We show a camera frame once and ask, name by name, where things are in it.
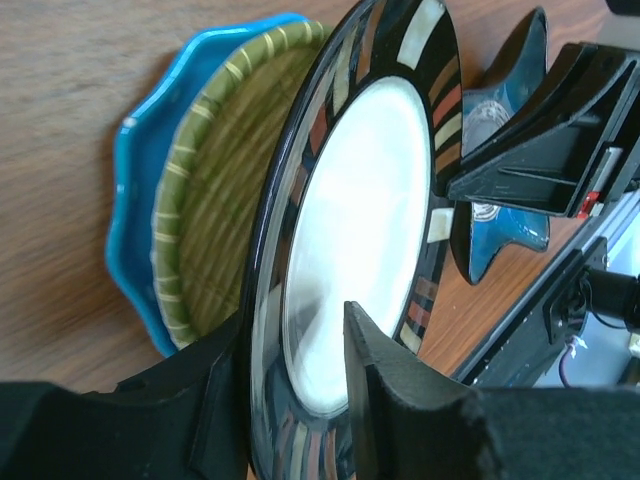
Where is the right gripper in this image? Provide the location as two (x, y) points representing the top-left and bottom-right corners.
(446, 43), (639, 218)

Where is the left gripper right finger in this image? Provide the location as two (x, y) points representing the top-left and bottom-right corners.
(344, 301), (639, 479)

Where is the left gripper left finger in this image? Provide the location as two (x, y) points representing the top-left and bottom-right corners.
(1, 314), (248, 479)

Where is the black rimmed cream plate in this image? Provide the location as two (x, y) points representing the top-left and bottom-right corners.
(241, 1), (462, 479)

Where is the dark teal bottom dish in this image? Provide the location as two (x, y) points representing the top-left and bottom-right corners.
(451, 7), (550, 285)

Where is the yellow woven basket plate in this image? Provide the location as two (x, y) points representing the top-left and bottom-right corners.
(150, 21), (332, 349)

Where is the turquoise scalloped plate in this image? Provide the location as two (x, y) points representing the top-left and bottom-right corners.
(105, 12), (306, 357)

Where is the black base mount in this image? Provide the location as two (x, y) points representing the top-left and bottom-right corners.
(452, 199), (639, 388)

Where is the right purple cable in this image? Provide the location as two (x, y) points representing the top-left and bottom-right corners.
(557, 337), (589, 389)

